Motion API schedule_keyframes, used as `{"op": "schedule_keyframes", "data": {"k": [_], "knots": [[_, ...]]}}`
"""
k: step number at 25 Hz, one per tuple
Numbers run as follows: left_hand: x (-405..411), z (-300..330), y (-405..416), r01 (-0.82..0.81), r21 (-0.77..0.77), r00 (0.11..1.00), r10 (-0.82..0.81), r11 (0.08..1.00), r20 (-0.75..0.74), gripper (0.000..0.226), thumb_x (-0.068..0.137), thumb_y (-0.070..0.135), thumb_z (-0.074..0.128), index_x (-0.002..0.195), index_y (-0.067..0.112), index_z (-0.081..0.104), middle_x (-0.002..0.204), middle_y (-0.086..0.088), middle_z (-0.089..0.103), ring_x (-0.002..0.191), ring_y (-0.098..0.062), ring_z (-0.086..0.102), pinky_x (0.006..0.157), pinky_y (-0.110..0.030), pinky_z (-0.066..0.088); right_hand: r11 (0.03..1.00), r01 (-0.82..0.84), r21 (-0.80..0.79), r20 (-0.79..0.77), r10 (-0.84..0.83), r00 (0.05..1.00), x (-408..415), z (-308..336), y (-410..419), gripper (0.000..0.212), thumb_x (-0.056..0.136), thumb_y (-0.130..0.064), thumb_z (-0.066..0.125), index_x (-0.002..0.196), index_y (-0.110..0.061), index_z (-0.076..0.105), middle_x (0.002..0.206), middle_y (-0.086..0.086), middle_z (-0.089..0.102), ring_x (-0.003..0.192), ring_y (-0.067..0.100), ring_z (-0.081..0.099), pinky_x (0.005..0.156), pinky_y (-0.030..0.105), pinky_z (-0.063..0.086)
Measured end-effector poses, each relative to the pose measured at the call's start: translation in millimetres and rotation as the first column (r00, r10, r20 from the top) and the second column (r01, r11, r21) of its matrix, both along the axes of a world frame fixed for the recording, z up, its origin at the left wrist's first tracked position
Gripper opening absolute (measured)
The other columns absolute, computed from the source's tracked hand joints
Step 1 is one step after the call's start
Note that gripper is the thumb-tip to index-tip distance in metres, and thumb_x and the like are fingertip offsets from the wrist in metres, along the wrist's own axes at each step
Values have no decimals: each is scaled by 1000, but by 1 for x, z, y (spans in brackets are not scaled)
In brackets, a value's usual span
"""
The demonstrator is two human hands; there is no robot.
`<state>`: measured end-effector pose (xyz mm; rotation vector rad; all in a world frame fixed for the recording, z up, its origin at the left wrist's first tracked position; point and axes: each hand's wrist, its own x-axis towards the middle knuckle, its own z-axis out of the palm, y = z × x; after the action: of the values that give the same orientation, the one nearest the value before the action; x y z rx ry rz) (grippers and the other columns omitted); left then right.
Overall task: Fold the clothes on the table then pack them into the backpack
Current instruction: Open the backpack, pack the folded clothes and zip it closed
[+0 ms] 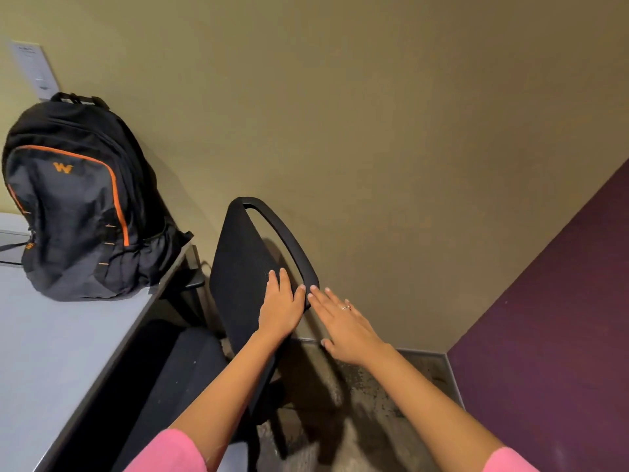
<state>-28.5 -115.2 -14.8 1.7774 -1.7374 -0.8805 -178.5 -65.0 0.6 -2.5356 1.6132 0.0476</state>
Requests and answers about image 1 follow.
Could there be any person's right hand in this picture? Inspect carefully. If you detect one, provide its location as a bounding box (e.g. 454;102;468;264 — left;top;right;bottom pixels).
307;285;389;368

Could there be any person's left hand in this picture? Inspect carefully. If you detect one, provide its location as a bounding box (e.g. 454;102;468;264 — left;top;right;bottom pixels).
256;267;307;345

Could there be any black swivel office chair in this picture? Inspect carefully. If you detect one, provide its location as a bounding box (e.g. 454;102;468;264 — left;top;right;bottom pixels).
110;196;320;472

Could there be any black orange backpack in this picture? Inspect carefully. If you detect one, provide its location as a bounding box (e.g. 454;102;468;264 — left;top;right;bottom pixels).
0;91;195;303

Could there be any person's left forearm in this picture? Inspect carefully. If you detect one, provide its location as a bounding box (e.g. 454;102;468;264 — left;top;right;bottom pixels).
169;331;286;470

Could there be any person's right forearm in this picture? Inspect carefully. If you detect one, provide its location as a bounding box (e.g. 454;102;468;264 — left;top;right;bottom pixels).
366;344;507;472

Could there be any person's left pink sleeve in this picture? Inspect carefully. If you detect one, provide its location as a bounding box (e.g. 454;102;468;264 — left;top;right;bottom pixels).
123;429;209;472

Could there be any person's pink sleeve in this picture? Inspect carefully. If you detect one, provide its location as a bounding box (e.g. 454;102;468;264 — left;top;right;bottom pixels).
123;429;209;472
481;446;541;472

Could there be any person's right pink sleeve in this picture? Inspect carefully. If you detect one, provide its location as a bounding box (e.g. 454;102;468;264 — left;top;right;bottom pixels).
481;446;541;472

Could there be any grey table cable hatch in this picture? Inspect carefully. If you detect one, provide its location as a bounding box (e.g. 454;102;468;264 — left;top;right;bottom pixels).
0;229;31;267

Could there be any white wall switch panel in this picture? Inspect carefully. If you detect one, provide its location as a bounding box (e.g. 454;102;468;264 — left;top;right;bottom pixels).
9;39;61;102

